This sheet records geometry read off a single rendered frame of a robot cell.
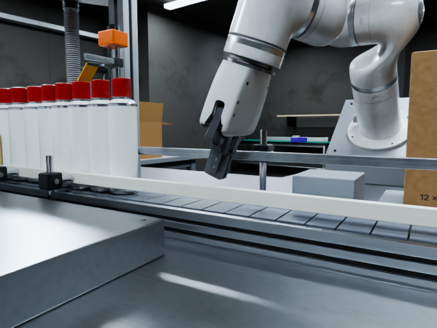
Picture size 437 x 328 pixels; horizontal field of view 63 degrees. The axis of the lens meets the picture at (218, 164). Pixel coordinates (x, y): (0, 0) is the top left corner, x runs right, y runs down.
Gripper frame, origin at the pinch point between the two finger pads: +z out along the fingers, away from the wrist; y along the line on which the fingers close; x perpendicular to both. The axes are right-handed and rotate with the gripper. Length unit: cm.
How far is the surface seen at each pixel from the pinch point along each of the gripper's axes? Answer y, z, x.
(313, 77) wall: -734, -35, -222
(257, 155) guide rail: -3.0, -3.0, 4.4
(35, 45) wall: -269, 44, -469
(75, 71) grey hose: -9.4, -2.3, -47.9
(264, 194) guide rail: 4.1, -0.2, 10.0
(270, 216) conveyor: 2.8, 2.6, 11.4
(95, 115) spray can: 2.4, 1.0, -25.3
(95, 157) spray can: 2.5, 8.2, -23.0
